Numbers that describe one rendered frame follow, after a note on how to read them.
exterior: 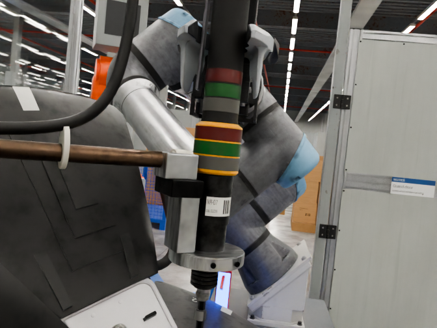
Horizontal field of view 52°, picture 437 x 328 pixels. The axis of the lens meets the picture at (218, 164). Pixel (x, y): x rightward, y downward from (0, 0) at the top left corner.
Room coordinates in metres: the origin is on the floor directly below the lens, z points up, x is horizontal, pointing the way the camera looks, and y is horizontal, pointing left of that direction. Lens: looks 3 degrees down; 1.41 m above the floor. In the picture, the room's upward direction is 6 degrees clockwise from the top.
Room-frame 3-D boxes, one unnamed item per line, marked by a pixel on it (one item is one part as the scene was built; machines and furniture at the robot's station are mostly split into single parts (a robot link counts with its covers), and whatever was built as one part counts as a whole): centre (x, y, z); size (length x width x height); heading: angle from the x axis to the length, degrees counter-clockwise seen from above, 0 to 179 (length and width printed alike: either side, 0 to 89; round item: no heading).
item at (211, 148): (0.41, 0.00, 1.40); 0.04 x 0.04 x 0.01
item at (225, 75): (0.41, 0.00, 1.47); 0.03 x 0.03 x 0.01
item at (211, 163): (0.41, 0.00, 1.39); 0.04 x 0.04 x 0.01
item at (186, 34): (0.42, 0.04, 1.48); 0.09 x 0.03 x 0.06; 163
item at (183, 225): (0.41, 0.01, 1.35); 0.09 x 0.07 x 0.10; 120
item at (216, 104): (0.41, 0.00, 1.44); 0.03 x 0.03 x 0.01
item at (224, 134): (0.41, 0.00, 1.42); 0.04 x 0.04 x 0.01
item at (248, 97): (0.53, 0.00, 1.48); 0.12 x 0.08 x 0.09; 175
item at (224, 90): (0.41, 0.00, 1.46); 0.03 x 0.03 x 0.01
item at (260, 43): (0.42, -0.03, 1.48); 0.09 x 0.03 x 0.06; 6
